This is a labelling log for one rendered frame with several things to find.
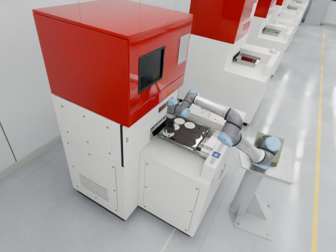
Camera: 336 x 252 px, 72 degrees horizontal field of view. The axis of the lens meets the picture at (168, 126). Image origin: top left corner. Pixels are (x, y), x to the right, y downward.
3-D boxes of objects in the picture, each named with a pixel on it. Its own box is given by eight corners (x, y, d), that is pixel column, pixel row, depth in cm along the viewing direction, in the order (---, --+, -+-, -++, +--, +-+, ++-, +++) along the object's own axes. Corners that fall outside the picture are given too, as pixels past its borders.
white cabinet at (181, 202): (137, 210, 243) (138, 153, 194) (179, 156, 312) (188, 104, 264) (192, 243, 220) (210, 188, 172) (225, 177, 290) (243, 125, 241)
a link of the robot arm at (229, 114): (248, 112, 157) (188, 85, 177) (241, 126, 156) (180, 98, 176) (248, 117, 168) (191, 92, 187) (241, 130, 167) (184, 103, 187)
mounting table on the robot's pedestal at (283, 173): (285, 158, 224) (290, 148, 217) (287, 193, 190) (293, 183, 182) (238, 144, 235) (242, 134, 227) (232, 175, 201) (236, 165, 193)
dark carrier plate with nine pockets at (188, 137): (158, 134, 204) (158, 133, 204) (176, 116, 229) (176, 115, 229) (193, 149, 192) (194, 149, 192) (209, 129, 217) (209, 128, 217)
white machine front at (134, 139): (121, 166, 180) (119, 125, 156) (172, 117, 239) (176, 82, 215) (124, 168, 179) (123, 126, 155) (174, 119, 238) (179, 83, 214)
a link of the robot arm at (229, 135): (278, 156, 180) (234, 122, 156) (269, 173, 179) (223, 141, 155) (266, 152, 191) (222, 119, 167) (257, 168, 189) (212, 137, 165)
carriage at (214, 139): (199, 155, 193) (199, 152, 192) (214, 133, 220) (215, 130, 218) (208, 159, 191) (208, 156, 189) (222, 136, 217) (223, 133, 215)
